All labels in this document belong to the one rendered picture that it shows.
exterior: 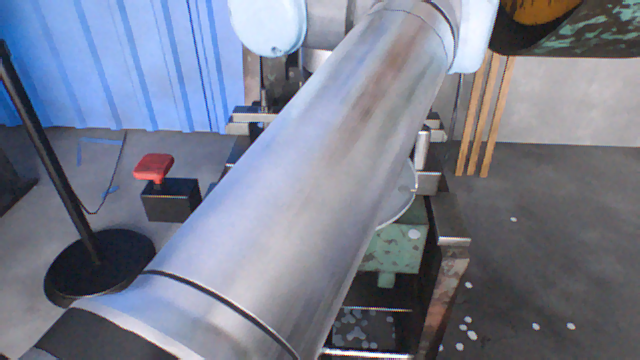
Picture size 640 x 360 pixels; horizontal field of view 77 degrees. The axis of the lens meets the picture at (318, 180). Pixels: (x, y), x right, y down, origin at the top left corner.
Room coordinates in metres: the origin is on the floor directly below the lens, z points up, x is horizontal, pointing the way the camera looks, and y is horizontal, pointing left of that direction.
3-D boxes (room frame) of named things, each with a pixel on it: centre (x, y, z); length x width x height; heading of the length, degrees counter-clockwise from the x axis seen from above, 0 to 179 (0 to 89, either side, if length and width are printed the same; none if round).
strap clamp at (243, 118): (0.84, 0.13, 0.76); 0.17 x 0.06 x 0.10; 86
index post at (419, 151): (0.68, -0.20, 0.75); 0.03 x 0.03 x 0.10; 86
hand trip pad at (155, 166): (0.62, 0.31, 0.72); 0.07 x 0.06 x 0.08; 176
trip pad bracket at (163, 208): (0.62, 0.29, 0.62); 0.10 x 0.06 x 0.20; 86
